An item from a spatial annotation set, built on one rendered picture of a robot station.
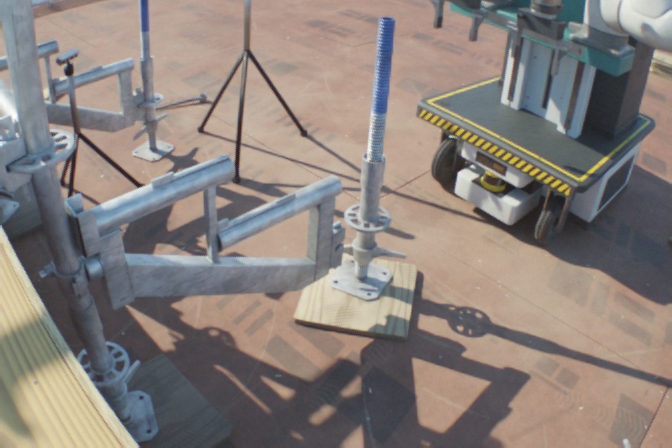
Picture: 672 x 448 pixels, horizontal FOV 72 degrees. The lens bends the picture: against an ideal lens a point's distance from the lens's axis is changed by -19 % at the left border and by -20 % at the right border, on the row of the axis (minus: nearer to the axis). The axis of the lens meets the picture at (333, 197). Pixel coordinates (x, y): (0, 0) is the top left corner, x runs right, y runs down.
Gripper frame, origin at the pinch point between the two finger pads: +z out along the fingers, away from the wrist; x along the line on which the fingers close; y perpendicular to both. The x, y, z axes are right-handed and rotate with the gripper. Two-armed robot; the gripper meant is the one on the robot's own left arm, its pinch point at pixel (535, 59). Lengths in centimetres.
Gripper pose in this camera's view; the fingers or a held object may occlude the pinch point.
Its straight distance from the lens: 155.1
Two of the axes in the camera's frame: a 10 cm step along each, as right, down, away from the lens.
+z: -0.6, 8.3, 5.5
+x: 6.7, 4.4, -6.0
